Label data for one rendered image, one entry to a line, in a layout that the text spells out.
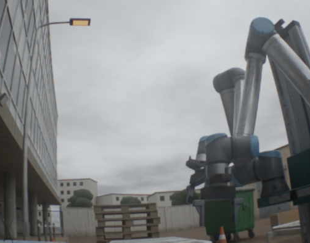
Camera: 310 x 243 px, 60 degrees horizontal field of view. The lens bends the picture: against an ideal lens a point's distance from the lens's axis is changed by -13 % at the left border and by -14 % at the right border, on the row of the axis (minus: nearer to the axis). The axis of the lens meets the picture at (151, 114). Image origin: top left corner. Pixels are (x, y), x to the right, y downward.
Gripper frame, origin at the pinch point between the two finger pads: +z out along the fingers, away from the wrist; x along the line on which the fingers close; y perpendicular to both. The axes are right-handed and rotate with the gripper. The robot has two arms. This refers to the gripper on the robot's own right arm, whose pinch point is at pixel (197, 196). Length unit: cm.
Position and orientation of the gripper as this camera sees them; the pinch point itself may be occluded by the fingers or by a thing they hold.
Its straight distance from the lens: 146.4
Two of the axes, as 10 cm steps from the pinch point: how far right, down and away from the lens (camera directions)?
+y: 8.6, 4.5, 2.5
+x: -4.6, 4.6, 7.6
